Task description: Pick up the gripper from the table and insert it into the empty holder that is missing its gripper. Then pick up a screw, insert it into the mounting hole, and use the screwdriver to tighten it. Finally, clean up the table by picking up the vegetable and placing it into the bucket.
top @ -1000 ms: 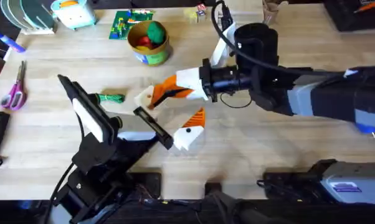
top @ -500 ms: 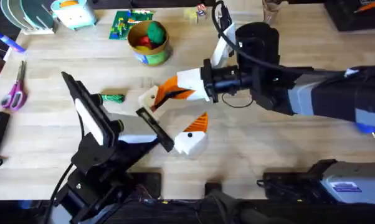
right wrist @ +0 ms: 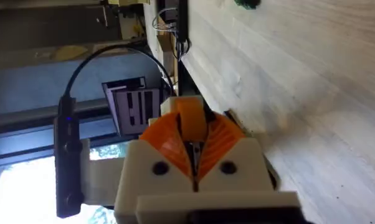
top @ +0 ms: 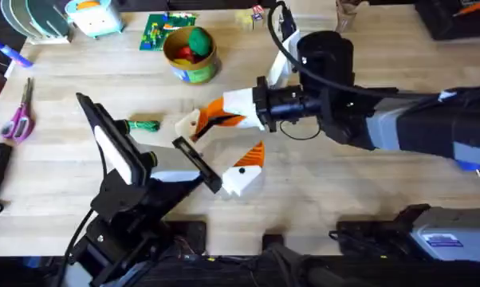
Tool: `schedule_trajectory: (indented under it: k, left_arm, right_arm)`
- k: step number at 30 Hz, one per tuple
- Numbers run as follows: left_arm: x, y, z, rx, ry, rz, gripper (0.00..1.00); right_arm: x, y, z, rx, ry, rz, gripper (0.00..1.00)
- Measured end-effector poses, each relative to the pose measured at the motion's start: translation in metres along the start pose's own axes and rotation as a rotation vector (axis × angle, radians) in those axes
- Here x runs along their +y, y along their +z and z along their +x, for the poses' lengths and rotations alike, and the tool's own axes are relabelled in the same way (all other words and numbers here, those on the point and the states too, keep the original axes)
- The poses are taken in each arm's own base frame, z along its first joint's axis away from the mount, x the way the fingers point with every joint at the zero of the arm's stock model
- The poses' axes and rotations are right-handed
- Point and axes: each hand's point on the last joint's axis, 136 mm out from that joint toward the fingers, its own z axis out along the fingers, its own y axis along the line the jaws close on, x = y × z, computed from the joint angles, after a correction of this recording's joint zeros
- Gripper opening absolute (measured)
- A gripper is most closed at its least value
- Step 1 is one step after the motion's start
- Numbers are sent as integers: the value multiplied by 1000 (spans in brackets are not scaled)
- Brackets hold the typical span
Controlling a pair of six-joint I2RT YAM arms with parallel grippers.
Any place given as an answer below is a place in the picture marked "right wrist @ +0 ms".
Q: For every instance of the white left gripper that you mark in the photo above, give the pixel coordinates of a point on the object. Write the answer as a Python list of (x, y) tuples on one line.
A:
[(100, 180)]

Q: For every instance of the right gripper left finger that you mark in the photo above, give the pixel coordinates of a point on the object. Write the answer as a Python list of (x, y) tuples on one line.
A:
[(144, 174)]

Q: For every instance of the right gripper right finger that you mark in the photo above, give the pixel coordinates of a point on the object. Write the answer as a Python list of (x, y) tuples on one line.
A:
[(237, 168)]

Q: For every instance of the orange-wedge finger of the left gripper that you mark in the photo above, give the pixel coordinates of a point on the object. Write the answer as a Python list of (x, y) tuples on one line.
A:
[(190, 119)]

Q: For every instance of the green toy vegetable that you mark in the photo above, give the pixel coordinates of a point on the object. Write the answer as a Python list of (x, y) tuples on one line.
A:
[(246, 3)]

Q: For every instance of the grey box with black slots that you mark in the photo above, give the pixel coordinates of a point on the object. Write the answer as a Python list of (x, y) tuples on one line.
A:
[(134, 105)]

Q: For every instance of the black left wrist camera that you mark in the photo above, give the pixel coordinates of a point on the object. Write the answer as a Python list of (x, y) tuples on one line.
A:
[(67, 155)]

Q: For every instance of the black mounting rail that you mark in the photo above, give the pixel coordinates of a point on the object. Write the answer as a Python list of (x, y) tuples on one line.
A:
[(182, 18)]

